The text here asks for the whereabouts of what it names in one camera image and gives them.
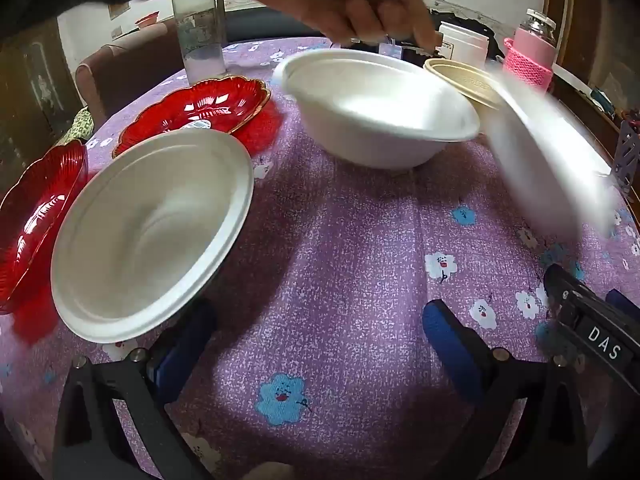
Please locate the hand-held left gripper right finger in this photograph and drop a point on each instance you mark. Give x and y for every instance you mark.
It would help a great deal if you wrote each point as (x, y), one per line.
(450, 340)

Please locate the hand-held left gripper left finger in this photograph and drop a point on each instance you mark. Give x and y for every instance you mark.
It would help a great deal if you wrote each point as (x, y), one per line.
(185, 340)

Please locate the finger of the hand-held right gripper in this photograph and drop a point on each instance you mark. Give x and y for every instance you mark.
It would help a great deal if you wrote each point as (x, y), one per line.
(625, 302)
(557, 285)

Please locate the large white paper bowl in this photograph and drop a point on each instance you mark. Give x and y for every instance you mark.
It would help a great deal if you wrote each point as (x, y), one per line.
(150, 230)

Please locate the red glass plate gold rim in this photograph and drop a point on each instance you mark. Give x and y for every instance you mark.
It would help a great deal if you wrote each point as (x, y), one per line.
(200, 102)
(30, 230)

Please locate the black phone stand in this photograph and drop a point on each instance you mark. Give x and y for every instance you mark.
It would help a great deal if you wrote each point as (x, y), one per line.
(627, 160)

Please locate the beige plastic bowl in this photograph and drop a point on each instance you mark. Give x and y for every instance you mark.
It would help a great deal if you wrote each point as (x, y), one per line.
(465, 80)

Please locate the bottle with pink knit sleeve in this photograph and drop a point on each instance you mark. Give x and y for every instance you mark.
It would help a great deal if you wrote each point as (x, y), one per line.
(527, 60)

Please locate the floral blanket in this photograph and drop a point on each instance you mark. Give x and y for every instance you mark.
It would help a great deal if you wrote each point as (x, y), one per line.
(77, 125)

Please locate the white plastic jar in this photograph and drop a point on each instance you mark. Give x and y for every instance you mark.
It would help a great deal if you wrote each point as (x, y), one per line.
(465, 42)

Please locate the wooden cabinet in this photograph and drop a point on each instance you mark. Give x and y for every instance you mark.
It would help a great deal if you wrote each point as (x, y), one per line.
(600, 20)

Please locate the brown armchair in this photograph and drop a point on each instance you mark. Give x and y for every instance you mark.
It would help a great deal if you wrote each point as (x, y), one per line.
(130, 65)

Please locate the clear bottle with green lid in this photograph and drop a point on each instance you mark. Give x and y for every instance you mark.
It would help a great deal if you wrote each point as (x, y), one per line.
(197, 25)

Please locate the small red container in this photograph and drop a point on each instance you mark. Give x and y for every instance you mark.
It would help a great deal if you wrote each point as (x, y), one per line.
(146, 20)

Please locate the black sofa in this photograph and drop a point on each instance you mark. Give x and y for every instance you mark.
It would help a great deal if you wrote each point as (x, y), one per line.
(260, 22)

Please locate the yellow wall sign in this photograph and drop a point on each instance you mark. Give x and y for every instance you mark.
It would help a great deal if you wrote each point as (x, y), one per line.
(120, 8)

